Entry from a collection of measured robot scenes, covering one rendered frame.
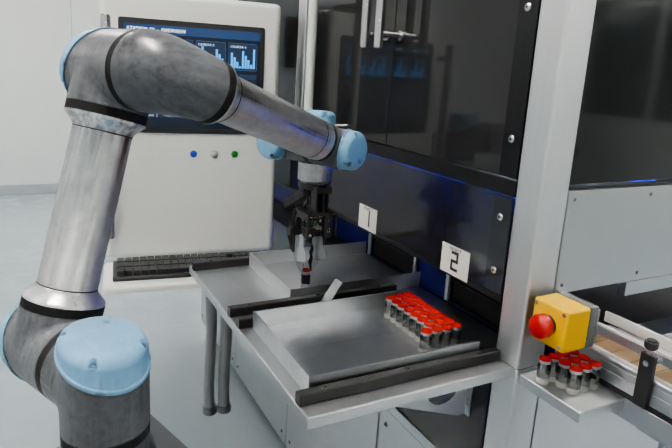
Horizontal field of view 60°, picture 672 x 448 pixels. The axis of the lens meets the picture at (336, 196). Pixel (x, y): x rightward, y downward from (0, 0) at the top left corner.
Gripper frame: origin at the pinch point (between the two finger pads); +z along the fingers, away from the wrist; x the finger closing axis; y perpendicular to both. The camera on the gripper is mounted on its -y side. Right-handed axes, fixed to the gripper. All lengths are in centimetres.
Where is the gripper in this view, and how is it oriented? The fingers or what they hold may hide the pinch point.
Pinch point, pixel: (305, 265)
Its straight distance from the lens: 135.6
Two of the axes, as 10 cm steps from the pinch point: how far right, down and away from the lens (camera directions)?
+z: -0.7, 9.7, 2.1
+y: 4.6, 2.2, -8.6
